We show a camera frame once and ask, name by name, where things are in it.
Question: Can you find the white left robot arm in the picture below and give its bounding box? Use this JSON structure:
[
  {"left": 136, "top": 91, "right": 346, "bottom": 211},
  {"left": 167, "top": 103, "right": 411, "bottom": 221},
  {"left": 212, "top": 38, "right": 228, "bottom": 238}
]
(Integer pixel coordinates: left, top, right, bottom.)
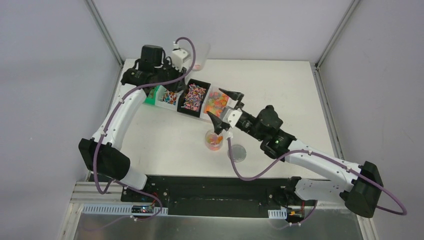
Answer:
[{"left": 78, "top": 41, "right": 197, "bottom": 203}]

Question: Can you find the translucent plastic scoop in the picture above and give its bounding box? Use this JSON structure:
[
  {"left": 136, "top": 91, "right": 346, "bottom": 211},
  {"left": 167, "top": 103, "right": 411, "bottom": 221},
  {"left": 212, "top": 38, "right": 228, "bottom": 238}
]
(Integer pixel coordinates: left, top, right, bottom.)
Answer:
[{"left": 192, "top": 42, "right": 211, "bottom": 72}]

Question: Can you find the clear jar lid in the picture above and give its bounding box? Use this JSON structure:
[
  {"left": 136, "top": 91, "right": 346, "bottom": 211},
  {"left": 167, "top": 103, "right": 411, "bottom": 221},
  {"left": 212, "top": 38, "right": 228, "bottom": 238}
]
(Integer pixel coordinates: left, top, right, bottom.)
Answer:
[{"left": 227, "top": 144, "right": 247, "bottom": 163}]

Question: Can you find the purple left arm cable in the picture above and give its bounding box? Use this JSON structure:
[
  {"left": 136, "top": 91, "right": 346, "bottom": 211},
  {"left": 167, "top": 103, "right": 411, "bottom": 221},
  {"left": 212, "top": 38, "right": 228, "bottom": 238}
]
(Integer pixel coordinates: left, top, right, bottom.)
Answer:
[{"left": 92, "top": 37, "right": 197, "bottom": 196}]

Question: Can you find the black swirl lollipop bin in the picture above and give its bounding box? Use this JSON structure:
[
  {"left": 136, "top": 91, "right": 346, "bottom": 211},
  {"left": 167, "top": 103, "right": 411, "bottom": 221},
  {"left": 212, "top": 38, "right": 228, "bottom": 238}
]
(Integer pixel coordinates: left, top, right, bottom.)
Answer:
[{"left": 177, "top": 78, "right": 211, "bottom": 118}]

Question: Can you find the white lollipop bin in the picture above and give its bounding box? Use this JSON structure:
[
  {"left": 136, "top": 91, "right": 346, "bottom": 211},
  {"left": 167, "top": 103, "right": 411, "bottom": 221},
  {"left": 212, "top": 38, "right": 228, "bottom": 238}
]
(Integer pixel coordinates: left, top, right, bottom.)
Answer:
[{"left": 155, "top": 86, "right": 181, "bottom": 112}]

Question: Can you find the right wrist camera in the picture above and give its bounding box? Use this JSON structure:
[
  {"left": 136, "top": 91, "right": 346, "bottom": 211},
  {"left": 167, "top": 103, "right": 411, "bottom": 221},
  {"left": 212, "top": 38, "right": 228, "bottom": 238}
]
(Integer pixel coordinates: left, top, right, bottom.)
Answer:
[{"left": 220, "top": 106, "right": 243, "bottom": 128}]

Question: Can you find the clear plastic jar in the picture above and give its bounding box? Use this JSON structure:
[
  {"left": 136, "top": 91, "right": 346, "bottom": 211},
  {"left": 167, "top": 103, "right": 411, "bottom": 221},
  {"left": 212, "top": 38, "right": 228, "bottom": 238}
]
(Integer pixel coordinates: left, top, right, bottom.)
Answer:
[{"left": 204, "top": 129, "right": 224, "bottom": 151}]

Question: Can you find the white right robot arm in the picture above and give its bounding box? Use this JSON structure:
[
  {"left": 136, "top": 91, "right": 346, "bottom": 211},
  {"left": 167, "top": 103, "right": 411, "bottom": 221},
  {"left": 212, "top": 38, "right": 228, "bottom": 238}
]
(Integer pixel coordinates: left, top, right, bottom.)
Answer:
[{"left": 206, "top": 89, "right": 384, "bottom": 218}]

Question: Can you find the green candy bin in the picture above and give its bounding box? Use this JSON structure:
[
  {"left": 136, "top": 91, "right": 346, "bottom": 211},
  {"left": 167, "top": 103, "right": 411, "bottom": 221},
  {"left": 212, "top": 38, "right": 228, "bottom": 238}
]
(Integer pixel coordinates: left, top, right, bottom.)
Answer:
[{"left": 144, "top": 86, "right": 159, "bottom": 106}]

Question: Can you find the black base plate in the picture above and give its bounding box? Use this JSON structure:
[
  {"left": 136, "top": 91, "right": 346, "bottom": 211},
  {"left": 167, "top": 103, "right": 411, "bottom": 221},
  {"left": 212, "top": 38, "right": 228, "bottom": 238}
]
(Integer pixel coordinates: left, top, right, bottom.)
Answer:
[{"left": 120, "top": 174, "right": 316, "bottom": 220}]

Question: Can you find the white star candy bin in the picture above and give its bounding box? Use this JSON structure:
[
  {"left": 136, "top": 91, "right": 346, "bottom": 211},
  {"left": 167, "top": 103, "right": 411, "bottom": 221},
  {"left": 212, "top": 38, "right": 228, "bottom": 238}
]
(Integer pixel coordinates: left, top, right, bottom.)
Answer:
[{"left": 200, "top": 85, "right": 232, "bottom": 122}]

